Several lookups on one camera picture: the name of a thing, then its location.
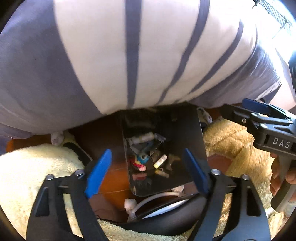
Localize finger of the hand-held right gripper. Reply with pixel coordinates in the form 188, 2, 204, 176
242, 98, 292, 119
219, 104, 266, 131

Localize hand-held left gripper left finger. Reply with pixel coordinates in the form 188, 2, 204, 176
26, 149, 113, 241

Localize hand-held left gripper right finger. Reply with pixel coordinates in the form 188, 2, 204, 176
184, 148, 271, 241

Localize white bottle yellow label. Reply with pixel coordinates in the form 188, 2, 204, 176
153, 154, 168, 169

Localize black trash bin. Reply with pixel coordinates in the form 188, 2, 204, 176
121, 108, 207, 197

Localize grey knotted sock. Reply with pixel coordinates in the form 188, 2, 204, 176
132, 144, 153, 154

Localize blue snack wrapper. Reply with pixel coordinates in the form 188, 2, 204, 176
136, 153, 151, 164

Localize white grey sock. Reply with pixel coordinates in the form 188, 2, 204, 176
128, 132, 155, 145

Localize person's right hand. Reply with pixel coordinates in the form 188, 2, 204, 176
269, 152, 296, 217

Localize white plush piece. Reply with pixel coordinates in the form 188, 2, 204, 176
124, 198, 137, 220

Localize white curved tube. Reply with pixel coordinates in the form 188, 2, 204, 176
133, 190, 185, 218

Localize black drying rack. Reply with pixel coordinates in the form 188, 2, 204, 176
252, 0, 294, 33

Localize blue white striped blanket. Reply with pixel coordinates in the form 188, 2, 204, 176
0, 0, 296, 139

